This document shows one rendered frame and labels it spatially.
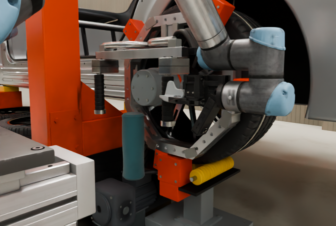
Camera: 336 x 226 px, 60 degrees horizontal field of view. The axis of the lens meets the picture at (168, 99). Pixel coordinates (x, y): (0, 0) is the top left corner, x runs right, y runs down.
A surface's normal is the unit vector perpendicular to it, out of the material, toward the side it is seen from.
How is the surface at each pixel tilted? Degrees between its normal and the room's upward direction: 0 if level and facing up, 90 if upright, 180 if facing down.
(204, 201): 90
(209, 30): 118
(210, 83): 90
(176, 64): 90
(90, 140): 90
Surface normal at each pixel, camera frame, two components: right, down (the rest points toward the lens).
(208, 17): 0.38, 0.37
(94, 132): 0.75, 0.07
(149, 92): -0.66, 0.08
